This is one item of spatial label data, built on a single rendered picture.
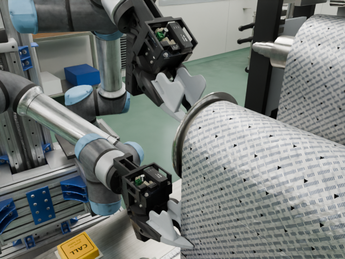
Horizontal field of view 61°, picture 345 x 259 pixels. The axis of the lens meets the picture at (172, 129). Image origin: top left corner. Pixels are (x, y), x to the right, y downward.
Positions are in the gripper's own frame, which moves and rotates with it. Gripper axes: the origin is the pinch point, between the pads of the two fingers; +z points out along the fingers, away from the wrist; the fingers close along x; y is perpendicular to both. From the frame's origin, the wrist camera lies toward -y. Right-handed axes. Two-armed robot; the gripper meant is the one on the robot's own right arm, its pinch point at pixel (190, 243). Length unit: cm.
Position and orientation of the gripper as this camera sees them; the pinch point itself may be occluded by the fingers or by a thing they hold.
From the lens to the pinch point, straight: 50.8
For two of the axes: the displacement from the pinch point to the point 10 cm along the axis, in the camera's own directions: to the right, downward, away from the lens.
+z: 6.5, 3.6, -6.7
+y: 0.0, -8.8, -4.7
